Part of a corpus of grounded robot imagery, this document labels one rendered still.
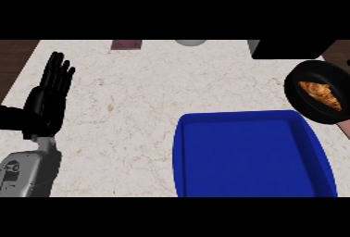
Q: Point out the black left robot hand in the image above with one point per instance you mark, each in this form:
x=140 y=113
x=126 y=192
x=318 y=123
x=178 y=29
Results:
x=47 y=98

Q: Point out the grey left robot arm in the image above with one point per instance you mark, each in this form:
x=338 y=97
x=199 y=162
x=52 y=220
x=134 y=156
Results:
x=29 y=172

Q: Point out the blue rectangular tray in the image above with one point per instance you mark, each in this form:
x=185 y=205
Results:
x=250 y=154

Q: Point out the black round pot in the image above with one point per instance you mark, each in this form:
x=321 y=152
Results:
x=301 y=92

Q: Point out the golden brown croissant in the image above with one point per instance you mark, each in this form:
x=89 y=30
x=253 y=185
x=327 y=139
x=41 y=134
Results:
x=323 y=93

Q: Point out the dark red flat block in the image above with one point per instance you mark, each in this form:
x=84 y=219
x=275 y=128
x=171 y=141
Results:
x=126 y=44

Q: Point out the grey round object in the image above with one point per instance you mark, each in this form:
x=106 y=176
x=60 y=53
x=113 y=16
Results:
x=191 y=42

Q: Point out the black box appliance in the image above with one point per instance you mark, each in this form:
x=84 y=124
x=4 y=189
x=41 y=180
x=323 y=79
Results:
x=292 y=48

